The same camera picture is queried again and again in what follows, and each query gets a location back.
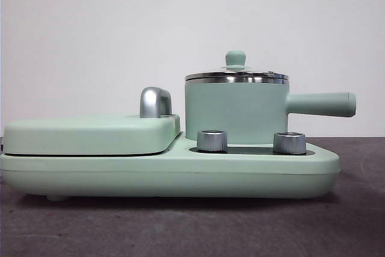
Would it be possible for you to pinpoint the glass lid with green knob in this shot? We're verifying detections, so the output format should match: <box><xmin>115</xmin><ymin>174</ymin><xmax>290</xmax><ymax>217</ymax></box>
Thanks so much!
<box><xmin>184</xmin><ymin>50</ymin><xmax>289</xmax><ymax>85</ymax></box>

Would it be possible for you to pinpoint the silver control knob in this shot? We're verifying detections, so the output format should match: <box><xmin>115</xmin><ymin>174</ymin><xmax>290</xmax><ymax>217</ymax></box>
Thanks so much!
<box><xmin>273</xmin><ymin>131</ymin><xmax>307</xmax><ymax>153</ymax></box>
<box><xmin>196</xmin><ymin>129</ymin><xmax>229</xmax><ymax>152</ymax></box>

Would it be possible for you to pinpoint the mint green grill cover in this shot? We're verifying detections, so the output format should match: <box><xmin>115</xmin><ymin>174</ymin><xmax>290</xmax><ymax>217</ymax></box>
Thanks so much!
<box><xmin>2</xmin><ymin>113</ymin><xmax>182</xmax><ymax>156</ymax></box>

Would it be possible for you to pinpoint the mint green breakfast machine base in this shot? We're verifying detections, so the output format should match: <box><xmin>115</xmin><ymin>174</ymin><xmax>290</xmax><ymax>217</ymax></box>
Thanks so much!
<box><xmin>0</xmin><ymin>136</ymin><xmax>340</xmax><ymax>203</ymax></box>

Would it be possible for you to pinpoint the mint green pot with handle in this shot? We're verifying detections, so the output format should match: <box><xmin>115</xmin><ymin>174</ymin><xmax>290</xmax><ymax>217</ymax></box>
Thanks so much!
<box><xmin>184</xmin><ymin>76</ymin><xmax>357</xmax><ymax>146</ymax></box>

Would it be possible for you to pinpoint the silver grill cover handle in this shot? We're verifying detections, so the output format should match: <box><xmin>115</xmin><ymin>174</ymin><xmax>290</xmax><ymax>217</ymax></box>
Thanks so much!
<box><xmin>139</xmin><ymin>87</ymin><xmax>173</xmax><ymax>119</ymax></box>

